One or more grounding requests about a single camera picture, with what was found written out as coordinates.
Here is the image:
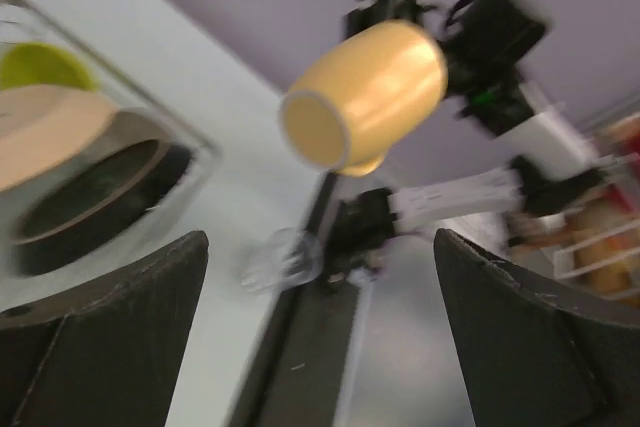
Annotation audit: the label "beige bird pattern plate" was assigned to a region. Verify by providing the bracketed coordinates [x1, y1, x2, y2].
[1, 85, 119, 191]

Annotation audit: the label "clear drinking glass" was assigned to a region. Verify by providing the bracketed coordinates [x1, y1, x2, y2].
[240, 228, 323, 293]

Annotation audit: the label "red rimmed beige plate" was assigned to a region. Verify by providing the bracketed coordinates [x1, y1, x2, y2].
[10, 139, 193, 276]

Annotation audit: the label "yellow mug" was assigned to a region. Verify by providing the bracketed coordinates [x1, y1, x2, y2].
[279, 20, 448, 177]

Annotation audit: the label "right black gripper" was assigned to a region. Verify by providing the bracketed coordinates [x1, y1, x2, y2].
[439, 0, 550, 137]

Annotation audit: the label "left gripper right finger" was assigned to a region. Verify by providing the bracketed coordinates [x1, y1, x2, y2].
[434, 228, 639, 426]

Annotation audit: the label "metal wire dish rack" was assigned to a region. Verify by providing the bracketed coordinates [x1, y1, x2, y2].
[1, 0, 221, 232]

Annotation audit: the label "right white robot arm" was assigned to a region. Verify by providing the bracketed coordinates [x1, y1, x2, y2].
[326, 0, 609, 254]

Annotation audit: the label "white shelf with items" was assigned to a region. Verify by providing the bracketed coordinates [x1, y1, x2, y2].
[504, 116, 640, 308]

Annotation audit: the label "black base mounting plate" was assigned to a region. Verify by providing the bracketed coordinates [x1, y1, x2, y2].
[227, 174, 358, 427]

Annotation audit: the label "lime green bowl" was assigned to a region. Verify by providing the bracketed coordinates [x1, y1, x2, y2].
[1, 42, 99, 91]

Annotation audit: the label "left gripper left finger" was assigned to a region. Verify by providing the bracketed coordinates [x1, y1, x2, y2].
[1, 231, 209, 426]

